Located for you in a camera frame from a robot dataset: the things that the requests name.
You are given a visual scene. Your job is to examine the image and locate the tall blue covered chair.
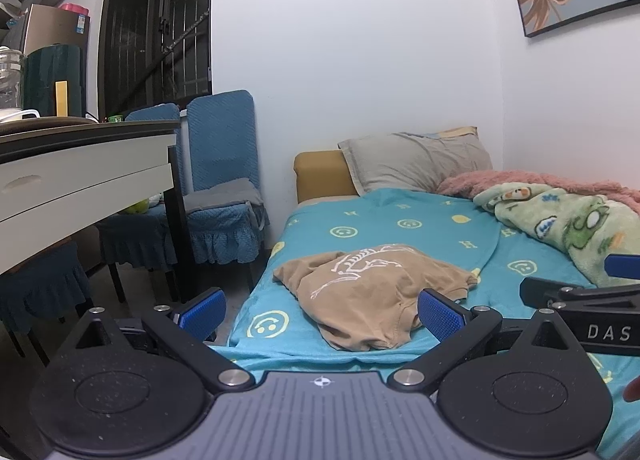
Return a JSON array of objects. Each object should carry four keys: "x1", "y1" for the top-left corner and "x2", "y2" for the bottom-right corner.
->
[{"x1": 186, "y1": 89, "x2": 271, "y2": 293}]

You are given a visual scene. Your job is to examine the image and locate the tan printed T-shirt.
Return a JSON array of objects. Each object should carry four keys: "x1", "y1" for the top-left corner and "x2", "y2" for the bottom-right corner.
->
[{"x1": 272, "y1": 243, "x2": 480, "y2": 352}]

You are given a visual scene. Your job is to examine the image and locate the teal smiley bed sheet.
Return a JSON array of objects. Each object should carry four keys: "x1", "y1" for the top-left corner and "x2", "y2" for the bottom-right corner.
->
[{"x1": 207, "y1": 187, "x2": 640, "y2": 458}]

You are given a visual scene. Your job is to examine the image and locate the pink fluffy blanket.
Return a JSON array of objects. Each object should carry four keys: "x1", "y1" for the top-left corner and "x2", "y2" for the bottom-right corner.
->
[{"x1": 436, "y1": 170, "x2": 640, "y2": 218}]

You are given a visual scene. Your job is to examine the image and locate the white desk with black leg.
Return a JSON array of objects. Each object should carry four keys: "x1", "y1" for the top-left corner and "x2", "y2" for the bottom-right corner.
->
[{"x1": 0, "y1": 117, "x2": 193, "y2": 303}]

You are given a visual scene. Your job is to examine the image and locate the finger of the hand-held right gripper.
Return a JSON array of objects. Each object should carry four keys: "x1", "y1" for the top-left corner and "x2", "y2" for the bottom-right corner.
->
[
  {"x1": 519, "y1": 277, "x2": 640, "y2": 311},
  {"x1": 603, "y1": 253, "x2": 640, "y2": 282}
]

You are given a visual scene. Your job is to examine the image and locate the dark green covered chair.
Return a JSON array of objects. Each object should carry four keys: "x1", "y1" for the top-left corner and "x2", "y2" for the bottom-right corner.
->
[{"x1": 22, "y1": 43, "x2": 88, "y2": 117}]

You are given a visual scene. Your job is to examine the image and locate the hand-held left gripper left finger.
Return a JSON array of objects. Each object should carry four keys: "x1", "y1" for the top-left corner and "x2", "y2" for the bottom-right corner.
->
[{"x1": 52, "y1": 287, "x2": 257, "y2": 395}]

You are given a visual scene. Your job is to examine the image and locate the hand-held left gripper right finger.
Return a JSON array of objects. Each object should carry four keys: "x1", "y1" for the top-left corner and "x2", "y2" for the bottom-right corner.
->
[{"x1": 387, "y1": 289, "x2": 596, "y2": 395}]

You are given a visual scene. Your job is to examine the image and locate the dark window with grille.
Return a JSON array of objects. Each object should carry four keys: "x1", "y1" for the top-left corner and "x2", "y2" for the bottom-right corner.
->
[{"x1": 96, "y1": 0, "x2": 215, "y2": 122}]

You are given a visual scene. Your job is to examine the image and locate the green cartoon fleece blanket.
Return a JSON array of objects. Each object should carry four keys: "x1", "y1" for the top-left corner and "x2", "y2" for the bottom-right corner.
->
[{"x1": 472, "y1": 181, "x2": 640, "y2": 288}]

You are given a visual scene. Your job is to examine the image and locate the grey pillow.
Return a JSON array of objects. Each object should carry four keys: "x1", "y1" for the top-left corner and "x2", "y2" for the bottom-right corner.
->
[{"x1": 338, "y1": 130, "x2": 493, "y2": 196}]

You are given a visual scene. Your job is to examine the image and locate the grey seat cushion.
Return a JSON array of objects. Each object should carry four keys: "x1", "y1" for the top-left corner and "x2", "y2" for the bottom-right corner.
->
[{"x1": 182, "y1": 177, "x2": 264, "y2": 213}]

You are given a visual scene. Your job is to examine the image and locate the clear glass jar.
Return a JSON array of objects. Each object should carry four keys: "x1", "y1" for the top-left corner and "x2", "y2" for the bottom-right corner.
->
[{"x1": 0, "y1": 46, "x2": 27, "y2": 111}]

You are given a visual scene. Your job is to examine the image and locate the yellow pillow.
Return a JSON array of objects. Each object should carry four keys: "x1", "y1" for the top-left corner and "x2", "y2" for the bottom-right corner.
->
[{"x1": 432, "y1": 126, "x2": 478, "y2": 139}]

